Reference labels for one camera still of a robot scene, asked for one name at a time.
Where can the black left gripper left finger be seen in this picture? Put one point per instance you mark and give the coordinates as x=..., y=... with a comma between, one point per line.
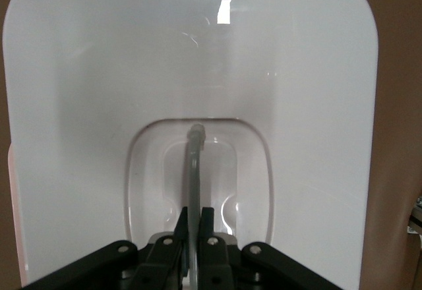
x=165, y=257

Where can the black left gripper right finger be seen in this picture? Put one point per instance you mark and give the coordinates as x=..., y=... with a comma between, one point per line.
x=214, y=260

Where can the white plastic box lid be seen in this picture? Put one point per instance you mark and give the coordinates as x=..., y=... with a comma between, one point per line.
x=99, y=105

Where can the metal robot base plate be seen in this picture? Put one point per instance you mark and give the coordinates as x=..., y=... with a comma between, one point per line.
x=416, y=217

